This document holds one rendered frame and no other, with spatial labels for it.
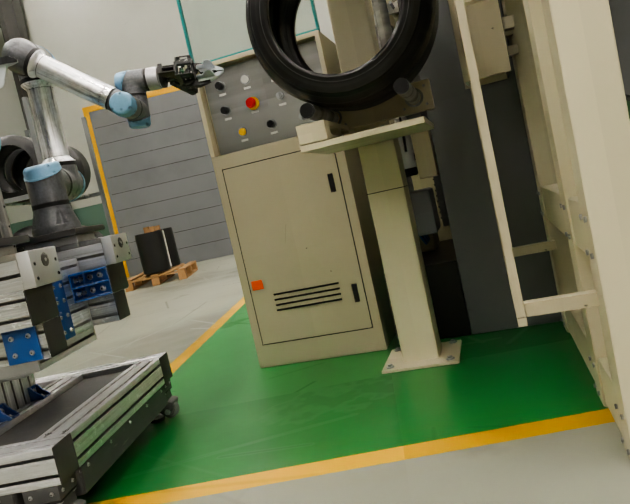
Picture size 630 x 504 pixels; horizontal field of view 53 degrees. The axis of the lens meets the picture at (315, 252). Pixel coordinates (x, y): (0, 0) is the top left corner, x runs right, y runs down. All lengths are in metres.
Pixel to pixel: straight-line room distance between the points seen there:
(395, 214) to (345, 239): 0.35
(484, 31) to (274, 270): 1.20
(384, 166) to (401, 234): 0.24
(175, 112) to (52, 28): 2.64
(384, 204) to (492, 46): 0.61
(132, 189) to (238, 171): 9.27
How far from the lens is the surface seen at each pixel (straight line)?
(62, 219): 2.19
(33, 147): 5.72
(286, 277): 2.59
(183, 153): 11.57
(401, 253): 2.23
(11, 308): 1.69
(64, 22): 12.66
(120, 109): 2.13
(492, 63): 2.15
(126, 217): 11.90
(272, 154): 2.57
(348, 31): 2.28
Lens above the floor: 0.65
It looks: 5 degrees down
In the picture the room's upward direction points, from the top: 13 degrees counter-clockwise
